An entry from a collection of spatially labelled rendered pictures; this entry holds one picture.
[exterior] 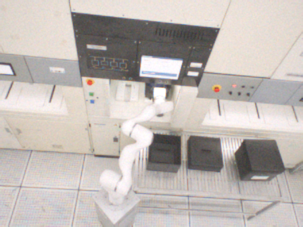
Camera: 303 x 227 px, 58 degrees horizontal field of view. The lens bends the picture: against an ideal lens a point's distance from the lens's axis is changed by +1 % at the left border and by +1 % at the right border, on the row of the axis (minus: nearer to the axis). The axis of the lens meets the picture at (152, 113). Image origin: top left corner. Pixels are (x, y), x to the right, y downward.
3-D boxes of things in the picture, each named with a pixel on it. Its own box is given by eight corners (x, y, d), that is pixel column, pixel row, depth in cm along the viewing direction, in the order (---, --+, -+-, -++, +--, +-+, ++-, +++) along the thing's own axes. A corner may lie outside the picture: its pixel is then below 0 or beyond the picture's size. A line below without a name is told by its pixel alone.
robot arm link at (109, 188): (119, 202, 200) (120, 191, 180) (97, 190, 203) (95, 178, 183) (127, 187, 206) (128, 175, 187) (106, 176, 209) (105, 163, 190)
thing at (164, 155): (147, 142, 251) (149, 132, 237) (177, 144, 252) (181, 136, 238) (145, 170, 235) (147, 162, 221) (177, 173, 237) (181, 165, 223)
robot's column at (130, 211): (114, 242, 271) (113, 224, 208) (97, 219, 280) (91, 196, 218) (135, 221, 283) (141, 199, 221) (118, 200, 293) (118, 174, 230)
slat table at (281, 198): (129, 214, 287) (133, 190, 224) (133, 161, 321) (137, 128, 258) (249, 221, 297) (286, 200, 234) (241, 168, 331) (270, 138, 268)
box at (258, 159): (240, 181, 239) (251, 170, 218) (233, 151, 255) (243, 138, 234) (271, 182, 242) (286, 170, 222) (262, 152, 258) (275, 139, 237)
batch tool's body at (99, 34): (92, 161, 315) (69, 18, 155) (103, 95, 369) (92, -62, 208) (168, 165, 322) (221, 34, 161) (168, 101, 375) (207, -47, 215)
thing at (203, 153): (187, 169, 240) (191, 163, 229) (187, 139, 257) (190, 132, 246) (220, 172, 242) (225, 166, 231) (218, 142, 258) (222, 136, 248)
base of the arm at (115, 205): (114, 215, 212) (114, 209, 197) (99, 197, 218) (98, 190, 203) (133, 199, 220) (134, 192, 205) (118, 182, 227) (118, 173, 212)
